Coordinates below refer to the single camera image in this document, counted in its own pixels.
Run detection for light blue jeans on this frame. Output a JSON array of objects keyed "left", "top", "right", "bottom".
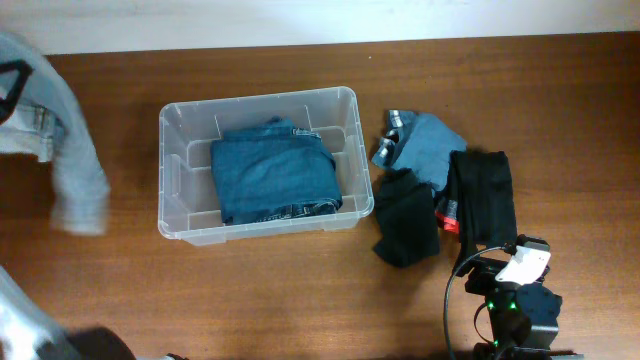
[{"left": 1, "top": 32, "right": 110, "bottom": 236}]

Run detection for dark blue jeans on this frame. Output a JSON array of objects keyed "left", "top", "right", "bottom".
[{"left": 210, "top": 117, "right": 343, "bottom": 225}]

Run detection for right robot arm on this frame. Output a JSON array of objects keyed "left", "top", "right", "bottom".
[{"left": 465, "top": 234, "right": 584, "bottom": 360}]

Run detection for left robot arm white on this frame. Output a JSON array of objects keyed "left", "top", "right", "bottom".
[{"left": 1, "top": 59, "right": 136, "bottom": 359}]

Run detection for black garment with red trim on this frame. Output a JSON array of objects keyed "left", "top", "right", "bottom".
[{"left": 435, "top": 150, "right": 517, "bottom": 264}]

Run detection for black folded garment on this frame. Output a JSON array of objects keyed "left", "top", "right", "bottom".
[{"left": 373, "top": 168, "right": 440, "bottom": 268}]

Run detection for blue grey folded garment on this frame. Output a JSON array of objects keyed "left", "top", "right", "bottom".
[{"left": 372, "top": 110, "right": 467, "bottom": 194}]

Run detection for clear plastic storage bin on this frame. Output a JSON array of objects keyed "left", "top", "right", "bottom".
[{"left": 158, "top": 86, "right": 374, "bottom": 246}]

